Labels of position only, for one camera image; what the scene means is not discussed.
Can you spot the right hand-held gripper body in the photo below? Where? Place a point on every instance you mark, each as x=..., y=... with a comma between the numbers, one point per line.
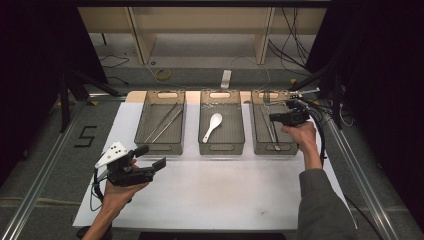
x=296, y=116

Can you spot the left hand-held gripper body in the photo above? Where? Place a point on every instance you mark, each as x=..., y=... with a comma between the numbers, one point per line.
x=128, y=175

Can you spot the smoky clear plastic bin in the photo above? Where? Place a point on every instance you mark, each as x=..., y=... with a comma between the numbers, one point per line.
x=230, y=133
x=160, y=133
x=260, y=146

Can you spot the person's right hand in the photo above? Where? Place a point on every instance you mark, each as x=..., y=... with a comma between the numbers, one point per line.
x=303, y=135

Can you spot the person's left hand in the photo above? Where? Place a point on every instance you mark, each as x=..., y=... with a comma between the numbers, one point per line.
x=116, y=198

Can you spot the black metal stand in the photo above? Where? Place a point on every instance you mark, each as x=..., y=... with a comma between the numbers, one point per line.
x=65, y=100
x=336, y=100

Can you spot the white power strip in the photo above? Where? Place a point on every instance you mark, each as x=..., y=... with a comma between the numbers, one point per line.
x=226, y=79

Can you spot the black curtain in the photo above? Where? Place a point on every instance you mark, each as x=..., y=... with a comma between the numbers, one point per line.
x=383, y=83
x=30, y=66

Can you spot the beige shelf unit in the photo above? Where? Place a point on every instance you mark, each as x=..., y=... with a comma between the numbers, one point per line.
x=200, y=20

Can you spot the aluminium floor rail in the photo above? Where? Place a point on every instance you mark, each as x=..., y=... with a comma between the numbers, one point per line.
x=363, y=186
x=36, y=186

